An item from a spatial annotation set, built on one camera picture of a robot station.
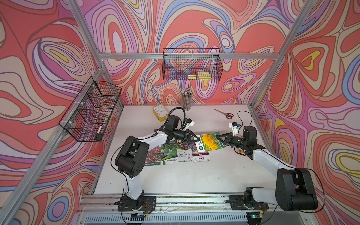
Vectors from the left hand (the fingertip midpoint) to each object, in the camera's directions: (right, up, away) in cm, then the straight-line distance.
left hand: (199, 142), depth 80 cm
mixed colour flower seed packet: (-8, -9, +13) cm, 18 cm away
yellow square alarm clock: (-27, +18, +31) cm, 45 cm away
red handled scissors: (+28, +16, +32) cm, 46 cm away
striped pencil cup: (-6, +31, +25) cm, 40 cm away
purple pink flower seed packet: (+2, -12, +11) cm, 16 cm away
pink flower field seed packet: (-28, -12, +11) cm, 33 cm away
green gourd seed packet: (-18, -10, +13) cm, 24 cm away
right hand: (+11, 0, +4) cm, 12 cm away
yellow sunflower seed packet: (+6, 0, +2) cm, 6 cm away
